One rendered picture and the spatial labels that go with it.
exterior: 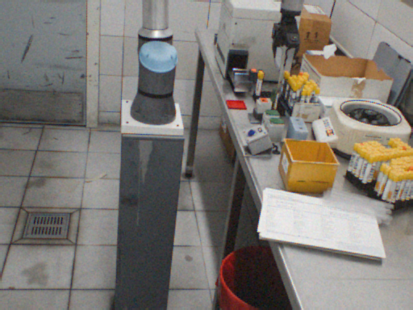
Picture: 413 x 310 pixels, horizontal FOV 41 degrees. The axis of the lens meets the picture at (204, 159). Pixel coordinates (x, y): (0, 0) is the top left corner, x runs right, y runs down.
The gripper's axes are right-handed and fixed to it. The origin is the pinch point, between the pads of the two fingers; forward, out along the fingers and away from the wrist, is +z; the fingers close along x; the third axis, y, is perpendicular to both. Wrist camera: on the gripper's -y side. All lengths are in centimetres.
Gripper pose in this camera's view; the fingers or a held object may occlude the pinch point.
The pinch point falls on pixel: (281, 69)
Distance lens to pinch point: 194.9
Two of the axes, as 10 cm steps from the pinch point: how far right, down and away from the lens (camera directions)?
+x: -9.8, -0.3, -1.7
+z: -1.1, 8.7, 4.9
